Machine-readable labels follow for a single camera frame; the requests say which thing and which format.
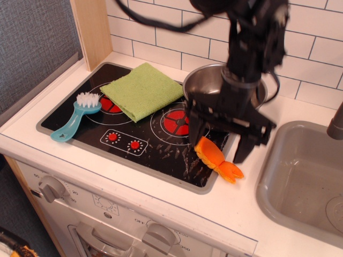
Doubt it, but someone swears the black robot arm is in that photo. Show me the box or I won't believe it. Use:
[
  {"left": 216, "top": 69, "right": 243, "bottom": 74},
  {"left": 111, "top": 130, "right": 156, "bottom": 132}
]
[{"left": 186, "top": 1, "right": 289, "bottom": 164}]

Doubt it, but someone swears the orange black object on floor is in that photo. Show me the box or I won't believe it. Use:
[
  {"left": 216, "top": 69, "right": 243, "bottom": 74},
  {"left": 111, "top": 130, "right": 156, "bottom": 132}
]
[{"left": 1, "top": 233, "right": 38, "bottom": 257}]

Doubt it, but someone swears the stainless steel bowl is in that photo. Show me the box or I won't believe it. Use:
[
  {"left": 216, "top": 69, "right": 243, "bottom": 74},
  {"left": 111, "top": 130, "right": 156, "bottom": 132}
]
[{"left": 183, "top": 64, "right": 267, "bottom": 109}]

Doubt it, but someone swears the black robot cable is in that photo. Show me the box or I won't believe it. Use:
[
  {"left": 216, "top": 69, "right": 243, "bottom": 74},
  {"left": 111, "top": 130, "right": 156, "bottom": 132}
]
[{"left": 115, "top": 0, "right": 212, "bottom": 33}]

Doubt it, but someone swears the blue dish brush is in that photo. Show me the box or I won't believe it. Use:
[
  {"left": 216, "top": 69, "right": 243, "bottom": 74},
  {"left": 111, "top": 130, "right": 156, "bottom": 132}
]
[{"left": 50, "top": 92, "right": 102, "bottom": 142}]

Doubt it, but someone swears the grey oven door handle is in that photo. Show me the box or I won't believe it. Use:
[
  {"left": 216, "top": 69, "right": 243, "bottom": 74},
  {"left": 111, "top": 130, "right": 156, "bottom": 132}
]
[{"left": 74, "top": 222, "right": 145, "bottom": 256}]

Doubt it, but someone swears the red cooktop knob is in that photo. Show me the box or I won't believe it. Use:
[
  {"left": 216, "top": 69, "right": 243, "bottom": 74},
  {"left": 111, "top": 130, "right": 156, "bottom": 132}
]
[
  {"left": 130, "top": 141, "right": 140, "bottom": 150},
  {"left": 108, "top": 133, "right": 118, "bottom": 142}
]

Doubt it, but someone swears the green folded cloth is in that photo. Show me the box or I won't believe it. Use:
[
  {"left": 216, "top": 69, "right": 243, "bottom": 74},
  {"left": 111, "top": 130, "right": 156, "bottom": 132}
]
[{"left": 100, "top": 63, "right": 183, "bottom": 123}]

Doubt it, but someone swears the right grey oven dial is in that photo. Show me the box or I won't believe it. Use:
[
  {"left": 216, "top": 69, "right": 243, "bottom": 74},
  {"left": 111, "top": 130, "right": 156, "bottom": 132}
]
[{"left": 142, "top": 223, "right": 176, "bottom": 255}]

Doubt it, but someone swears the left red cooktop knob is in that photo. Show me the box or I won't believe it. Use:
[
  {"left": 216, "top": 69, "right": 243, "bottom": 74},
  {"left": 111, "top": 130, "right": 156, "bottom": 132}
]
[{"left": 108, "top": 133, "right": 118, "bottom": 142}]

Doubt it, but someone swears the grey oven dial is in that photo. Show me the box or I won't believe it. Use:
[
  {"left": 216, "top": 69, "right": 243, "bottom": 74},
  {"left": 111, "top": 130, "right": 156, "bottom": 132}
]
[
  {"left": 142, "top": 223, "right": 176, "bottom": 255},
  {"left": 38, "top": 176, "right": 66, "bottom": 203}
]

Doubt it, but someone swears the grey plastic sink basin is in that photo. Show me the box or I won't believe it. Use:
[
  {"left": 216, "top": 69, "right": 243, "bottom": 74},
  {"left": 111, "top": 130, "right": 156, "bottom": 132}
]
[{"left": 256, "top": 120, "right": 342, "bottom": 248}]

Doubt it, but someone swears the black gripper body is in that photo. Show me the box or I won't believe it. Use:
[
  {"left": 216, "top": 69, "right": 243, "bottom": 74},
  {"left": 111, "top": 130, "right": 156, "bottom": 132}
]
[{"left": 186, "top": 69, "right": 276, "bottom": 145}]

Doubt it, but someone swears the orange plush toy fish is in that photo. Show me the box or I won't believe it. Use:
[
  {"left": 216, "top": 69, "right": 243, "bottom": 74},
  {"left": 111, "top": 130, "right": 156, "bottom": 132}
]
[{"left": 194, "top": 137, "right": 244, "bottom": 184}]

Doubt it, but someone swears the right red cooktop knob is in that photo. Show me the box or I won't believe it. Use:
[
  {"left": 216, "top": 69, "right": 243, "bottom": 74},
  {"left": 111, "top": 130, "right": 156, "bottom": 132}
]
[{"left": 130, "top": 141, "right": 140, "bottom": 150}]

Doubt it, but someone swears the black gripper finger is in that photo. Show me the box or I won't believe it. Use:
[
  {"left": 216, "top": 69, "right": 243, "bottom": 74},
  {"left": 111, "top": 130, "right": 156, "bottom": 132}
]
[
  {"left": 189, "top": 110, "right": 207, "bottom": 146},
  {"left": 233, "top": 135, "right": 257, "bottom": 163}
]

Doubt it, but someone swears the black toy cooktop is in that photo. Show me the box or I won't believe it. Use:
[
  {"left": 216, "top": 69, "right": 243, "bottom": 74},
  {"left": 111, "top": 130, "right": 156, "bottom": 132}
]
[{"left": 36, "top": 63, "right": 218, "bottom": 194}]

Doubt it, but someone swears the left grey oven dial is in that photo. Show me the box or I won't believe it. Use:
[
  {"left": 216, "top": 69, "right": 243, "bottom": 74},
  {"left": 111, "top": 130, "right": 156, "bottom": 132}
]
[{"left": 38, "top": 176, "right": 66, "bottom": 203}]

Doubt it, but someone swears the grey faucet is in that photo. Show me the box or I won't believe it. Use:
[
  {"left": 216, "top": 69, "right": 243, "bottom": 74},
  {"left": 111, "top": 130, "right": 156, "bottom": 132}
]
[{"left": 326, "top": 102, "right": 343, "bottom": 140}]

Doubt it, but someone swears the wooden side post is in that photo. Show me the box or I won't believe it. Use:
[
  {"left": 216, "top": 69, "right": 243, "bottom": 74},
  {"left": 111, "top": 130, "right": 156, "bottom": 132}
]
[{"left": 70, "top": 0, "right": 113, "bottom": 71}]

